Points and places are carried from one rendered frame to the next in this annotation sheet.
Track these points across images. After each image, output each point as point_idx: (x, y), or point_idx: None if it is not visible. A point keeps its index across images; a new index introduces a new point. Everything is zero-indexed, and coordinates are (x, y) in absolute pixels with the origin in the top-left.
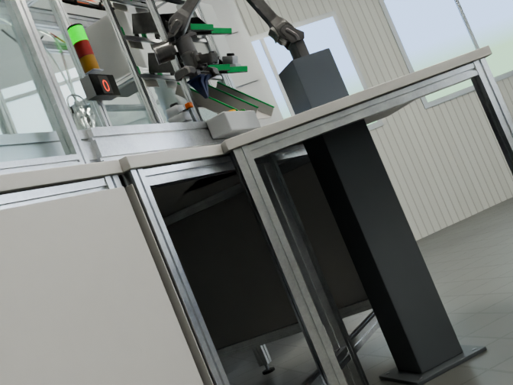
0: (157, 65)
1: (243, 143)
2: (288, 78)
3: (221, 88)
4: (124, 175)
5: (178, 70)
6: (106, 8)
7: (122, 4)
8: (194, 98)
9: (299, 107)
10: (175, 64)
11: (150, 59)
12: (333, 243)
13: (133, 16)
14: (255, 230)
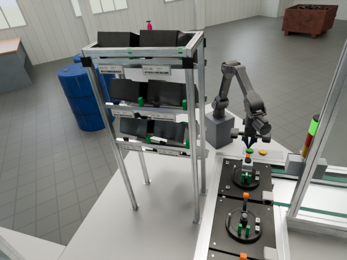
0: (188, 133)
1: None
2: (225, 125)
3: (139, 139)
4: None
5: (270, 135)
6: (192, 77)
7: (150, 65)
8: (198, 152)
9: (223, 139)
10: (205, 130)
11: (185, 130)
12: None
13: (183, 86)
14: None
